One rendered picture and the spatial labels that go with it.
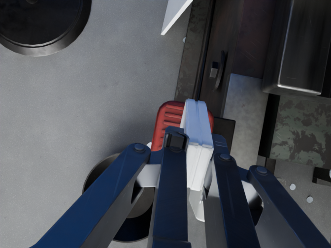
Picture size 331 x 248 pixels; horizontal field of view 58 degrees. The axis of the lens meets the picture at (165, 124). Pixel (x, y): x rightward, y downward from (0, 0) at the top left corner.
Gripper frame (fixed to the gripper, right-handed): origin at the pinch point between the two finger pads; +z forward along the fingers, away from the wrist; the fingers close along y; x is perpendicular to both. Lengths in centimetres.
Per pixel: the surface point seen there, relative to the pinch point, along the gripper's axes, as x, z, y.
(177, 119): -3.5, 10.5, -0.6
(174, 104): -2.2, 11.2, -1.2
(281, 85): 0.3, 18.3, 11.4
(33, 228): -77, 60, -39
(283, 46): 4.5, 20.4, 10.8
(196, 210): -20.9, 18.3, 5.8
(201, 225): -66, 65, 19
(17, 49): -21, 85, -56
